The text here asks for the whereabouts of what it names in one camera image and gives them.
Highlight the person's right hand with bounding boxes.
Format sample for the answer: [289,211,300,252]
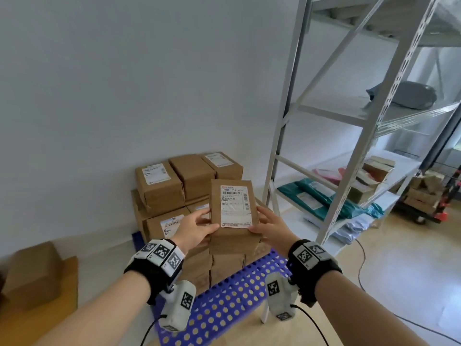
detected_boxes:
[247,205,300,258]

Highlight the person's left hand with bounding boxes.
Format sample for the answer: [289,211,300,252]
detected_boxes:
[172,207,220,257]

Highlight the cardboard parcel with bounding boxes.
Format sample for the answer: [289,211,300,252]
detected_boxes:
[168,154,216,202]
[144,203,211,249]

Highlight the blue perforated plastic pallet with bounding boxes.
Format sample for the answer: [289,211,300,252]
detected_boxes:
[131,230,300,346]

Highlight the pile of brown cardboard parcels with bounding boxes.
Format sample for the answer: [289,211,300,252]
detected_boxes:
[0,241,64,311]

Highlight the person's right forearm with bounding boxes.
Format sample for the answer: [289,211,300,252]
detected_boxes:
[315,270,429,346]

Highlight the teal mailer bag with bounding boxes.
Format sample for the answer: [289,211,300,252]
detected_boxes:
[360,203,385,219]
[277,178,361,220]

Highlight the black wristband with marker tags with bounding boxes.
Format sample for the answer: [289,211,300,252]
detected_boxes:
[286,239,343,309]
[123,238,185,306]

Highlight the pink mailer bag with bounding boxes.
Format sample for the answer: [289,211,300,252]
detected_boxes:
[312,167,346,186]

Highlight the small brown carton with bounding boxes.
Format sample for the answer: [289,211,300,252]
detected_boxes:
[347,173,381,205]
[363,156,396,183]

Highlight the white low table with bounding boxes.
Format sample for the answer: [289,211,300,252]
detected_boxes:
[54,230,271,325]

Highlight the grey metal shelf rack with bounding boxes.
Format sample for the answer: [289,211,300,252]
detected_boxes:
[262,0,461,256]

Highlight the stacked brown cartons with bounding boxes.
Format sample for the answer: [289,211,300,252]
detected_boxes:
[403,173,446,215]

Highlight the orange wooden table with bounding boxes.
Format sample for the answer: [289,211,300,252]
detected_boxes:
[0,256,79,346]

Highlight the crumpled grey bag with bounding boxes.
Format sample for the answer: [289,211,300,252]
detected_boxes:
[366,81,437,111]

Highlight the white marker-tagged wrist camera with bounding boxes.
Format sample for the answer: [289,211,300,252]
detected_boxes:
[158,280,197,333]
[266,272,299,321]

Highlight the black camera cable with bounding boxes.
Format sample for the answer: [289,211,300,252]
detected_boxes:
[139,314,168,346]
[291,303,330,346]

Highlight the black floor cable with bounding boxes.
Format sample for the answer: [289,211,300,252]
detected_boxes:
[354,239,461,346]

